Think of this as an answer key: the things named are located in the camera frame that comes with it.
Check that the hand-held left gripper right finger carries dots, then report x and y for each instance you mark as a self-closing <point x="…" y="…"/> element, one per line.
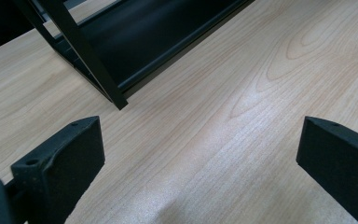
<point x="341" y="161"/>

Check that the black metal two-tier rack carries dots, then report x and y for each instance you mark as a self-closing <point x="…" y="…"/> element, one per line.
<point x="130" y="40"/>

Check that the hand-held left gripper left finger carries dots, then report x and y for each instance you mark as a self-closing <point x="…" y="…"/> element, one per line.
<point x="62" y="168"/>

